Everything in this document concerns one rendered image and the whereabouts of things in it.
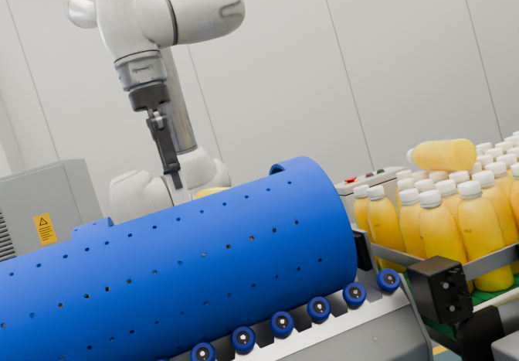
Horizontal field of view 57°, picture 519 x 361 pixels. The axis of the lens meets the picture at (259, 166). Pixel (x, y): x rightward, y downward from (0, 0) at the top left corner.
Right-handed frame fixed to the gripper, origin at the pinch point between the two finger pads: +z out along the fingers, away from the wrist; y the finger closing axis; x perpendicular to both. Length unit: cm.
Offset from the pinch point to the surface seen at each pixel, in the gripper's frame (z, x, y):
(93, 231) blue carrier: 2.2, -16.4, 6.2
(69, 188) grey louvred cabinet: -5, -39, -157
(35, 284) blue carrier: 6.8, -26.5, 12.0
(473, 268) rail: 28, 44, 21
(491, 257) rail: 27, 48, 21
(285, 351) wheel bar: 32.5, 8.7, 12.5
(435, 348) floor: 125, 107, -119
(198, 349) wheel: 26.8, -5.6, 10.7
